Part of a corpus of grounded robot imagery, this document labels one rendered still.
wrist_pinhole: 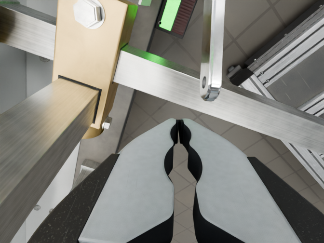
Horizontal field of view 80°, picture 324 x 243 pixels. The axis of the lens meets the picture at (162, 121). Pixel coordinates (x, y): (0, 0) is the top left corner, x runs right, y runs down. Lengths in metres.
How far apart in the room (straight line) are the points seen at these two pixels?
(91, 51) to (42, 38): 0.05
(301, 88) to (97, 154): 0.87
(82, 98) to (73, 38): 0.05
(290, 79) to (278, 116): 0.78
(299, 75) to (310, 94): 0.11
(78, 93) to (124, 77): 0.04
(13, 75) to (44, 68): 0.06
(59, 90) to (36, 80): 0.35
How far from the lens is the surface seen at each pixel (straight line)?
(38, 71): 0.51
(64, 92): 0.17
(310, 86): 1.06
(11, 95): 0.51
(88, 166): 0.46
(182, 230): 2.01
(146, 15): 0.33
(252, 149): 1.41
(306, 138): 0.25
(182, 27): 0.33
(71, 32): 0.18
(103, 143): 0.43
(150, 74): 0.18
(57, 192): 0.74
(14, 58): 0.49
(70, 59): 0.18
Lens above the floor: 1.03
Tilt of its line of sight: 60 degrees down
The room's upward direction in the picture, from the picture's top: 176 degrees counter-clockwise
